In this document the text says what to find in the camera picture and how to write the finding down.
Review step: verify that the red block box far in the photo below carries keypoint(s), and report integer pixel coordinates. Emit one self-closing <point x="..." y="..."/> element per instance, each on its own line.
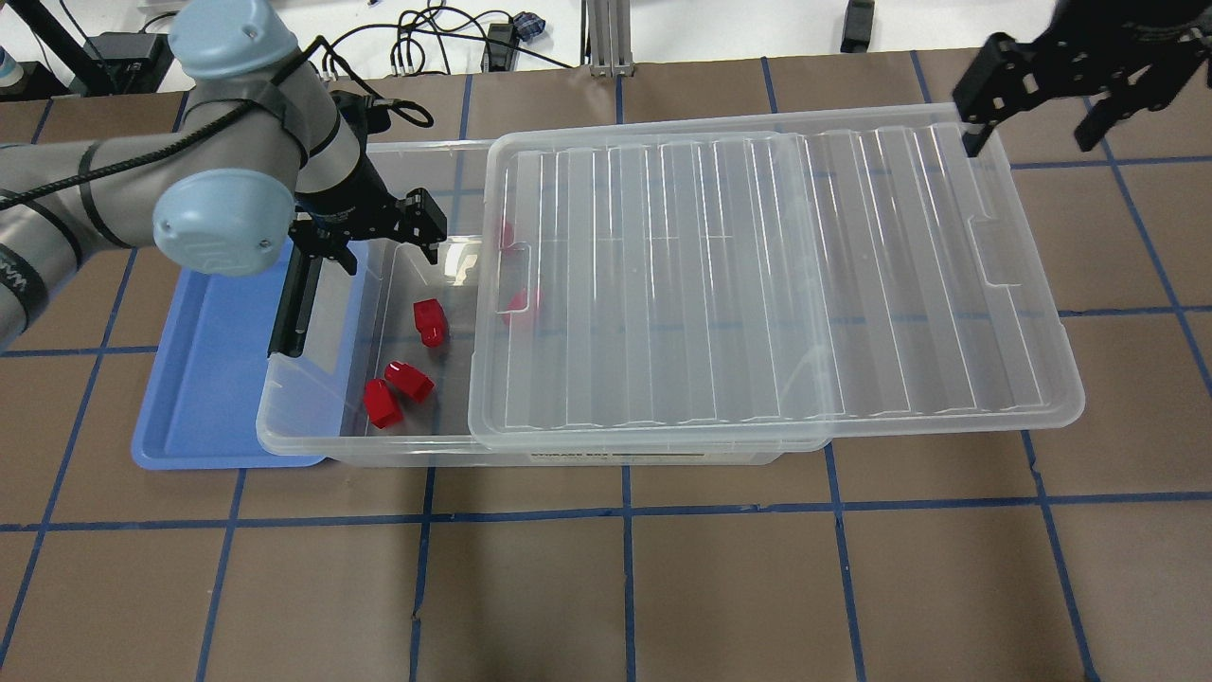
<point x="506" y="235"/>

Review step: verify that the aluminium frame post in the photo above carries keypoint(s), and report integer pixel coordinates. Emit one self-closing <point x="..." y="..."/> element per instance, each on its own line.
<point x="607" y="38"/>

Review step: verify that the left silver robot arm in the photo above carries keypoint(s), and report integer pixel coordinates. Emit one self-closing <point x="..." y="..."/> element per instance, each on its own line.
<point x="266" y="156"/>

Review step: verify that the blue plastic tray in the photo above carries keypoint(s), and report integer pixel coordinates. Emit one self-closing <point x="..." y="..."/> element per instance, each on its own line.
<point x="202" y="398"/>

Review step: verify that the clear plastic box lid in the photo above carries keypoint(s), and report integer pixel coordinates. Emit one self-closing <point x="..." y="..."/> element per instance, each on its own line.
<point x="940" y="316"/>

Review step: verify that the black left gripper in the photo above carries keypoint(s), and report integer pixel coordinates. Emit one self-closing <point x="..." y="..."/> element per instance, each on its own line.
<point x="352" y="203"/>

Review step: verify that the clear plastic storage box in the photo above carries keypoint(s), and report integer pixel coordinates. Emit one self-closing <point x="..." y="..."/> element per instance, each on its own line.
<point x="610" y="296"/>

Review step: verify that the red block box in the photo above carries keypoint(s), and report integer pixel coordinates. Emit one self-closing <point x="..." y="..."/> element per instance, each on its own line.
<point x="524" y="310"/>
<point x="506" y="235"/>

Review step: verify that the black box handle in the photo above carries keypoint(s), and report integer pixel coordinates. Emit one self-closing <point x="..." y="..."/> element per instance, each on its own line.
<point x="289" y="331"/>

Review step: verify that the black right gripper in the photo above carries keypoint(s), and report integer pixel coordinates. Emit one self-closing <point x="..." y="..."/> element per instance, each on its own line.
<point x="1091" y="49"/>

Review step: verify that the red block box middle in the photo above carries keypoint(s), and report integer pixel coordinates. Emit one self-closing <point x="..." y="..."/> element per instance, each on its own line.
<point x="524" y="310"/>

